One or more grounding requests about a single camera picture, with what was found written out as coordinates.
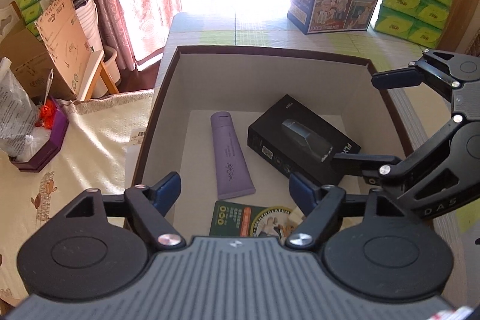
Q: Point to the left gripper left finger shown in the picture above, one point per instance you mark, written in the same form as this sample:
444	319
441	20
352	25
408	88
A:
147	209

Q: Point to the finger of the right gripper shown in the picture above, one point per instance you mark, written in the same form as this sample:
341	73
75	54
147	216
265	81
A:
399	78
365	165

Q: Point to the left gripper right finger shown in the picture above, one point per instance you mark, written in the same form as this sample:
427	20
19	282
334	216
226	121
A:
322	208

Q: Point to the black shaver box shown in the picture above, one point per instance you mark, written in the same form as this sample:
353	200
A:
294	139

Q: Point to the green medicine box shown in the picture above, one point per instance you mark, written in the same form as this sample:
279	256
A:
231	219

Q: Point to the purple tube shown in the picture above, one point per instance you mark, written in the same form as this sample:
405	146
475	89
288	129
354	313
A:
232	176

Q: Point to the green tissue pack bundle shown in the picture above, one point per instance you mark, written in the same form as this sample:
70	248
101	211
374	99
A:
419	21

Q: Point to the cream embroidered cloth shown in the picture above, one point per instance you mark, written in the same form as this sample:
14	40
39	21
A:
92	156

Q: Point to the brown storage box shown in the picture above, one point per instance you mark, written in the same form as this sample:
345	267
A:
247	81

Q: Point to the purple tray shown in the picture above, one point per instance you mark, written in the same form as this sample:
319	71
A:
45	141

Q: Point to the wooden stool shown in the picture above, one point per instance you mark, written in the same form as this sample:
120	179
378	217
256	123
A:
95	69

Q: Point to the clear plastic bag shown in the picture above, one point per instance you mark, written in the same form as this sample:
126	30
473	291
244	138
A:
18	113

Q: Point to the white bucket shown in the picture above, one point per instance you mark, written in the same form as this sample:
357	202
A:
110	56

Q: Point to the cardboard box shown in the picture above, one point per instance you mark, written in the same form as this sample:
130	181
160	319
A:
61	47

